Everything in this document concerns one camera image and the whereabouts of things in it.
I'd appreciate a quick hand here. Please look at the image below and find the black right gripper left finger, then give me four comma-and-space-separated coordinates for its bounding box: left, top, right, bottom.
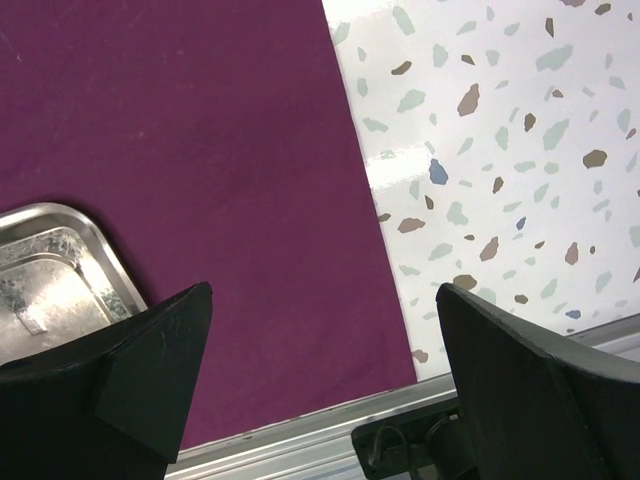
1, 282, 212, 479

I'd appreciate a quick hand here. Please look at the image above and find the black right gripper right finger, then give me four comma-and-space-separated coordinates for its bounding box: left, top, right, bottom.
436, 283, 639, 479

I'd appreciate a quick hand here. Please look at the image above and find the stainless steel instrument tray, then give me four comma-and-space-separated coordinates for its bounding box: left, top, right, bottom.
1, 203, 147, 363

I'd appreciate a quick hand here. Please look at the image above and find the purple surgical cloth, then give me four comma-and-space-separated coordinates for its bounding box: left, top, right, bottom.
1, 1, 416, 448

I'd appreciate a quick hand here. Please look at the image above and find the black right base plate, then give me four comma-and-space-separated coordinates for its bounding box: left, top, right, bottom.
351, 398, 480, 479

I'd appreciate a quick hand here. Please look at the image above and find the aluminium front rail frame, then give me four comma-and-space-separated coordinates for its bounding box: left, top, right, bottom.
164, 312, 640, 480

